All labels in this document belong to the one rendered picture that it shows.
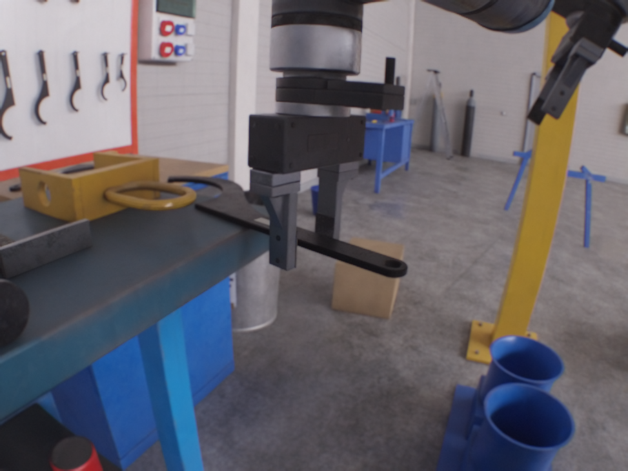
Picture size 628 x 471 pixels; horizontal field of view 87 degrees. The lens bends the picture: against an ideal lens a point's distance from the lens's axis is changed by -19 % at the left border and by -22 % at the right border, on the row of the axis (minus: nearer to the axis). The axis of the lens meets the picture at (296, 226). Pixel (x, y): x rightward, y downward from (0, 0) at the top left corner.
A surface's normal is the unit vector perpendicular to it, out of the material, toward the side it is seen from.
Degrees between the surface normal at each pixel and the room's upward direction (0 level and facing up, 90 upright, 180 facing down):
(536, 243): 90
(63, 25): 90
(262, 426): 0
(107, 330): 90
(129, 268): 0
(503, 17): 155
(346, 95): 90
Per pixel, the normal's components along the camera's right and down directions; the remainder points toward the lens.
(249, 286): 0.36, 0.37
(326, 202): -0.65, 0.22
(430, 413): 0.04, -0.94
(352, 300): -0.33, 0.29
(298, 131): 0.76, 0.25
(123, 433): 0.89, 0.18
